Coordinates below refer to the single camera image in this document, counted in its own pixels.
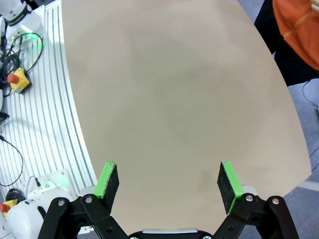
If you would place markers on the yellow emergency stop button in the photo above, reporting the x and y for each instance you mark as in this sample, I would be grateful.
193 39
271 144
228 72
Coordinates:
11 203
21 79

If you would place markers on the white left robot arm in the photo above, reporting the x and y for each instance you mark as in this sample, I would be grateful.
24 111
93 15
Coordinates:
15 12

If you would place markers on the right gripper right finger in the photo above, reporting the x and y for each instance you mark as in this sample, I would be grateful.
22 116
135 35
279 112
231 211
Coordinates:
230 189

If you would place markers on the person's left hand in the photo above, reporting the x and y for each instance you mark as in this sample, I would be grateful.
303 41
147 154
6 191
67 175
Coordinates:
316 4

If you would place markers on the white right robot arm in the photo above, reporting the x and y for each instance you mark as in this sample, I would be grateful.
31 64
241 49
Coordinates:
22 219

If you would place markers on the white slotted mounting plate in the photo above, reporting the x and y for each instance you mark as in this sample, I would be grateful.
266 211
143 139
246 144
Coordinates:
49 112

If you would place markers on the person in orange hoodie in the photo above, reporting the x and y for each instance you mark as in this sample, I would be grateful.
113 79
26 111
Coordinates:
294 25

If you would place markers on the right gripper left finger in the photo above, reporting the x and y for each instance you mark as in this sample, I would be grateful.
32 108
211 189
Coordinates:
104 189

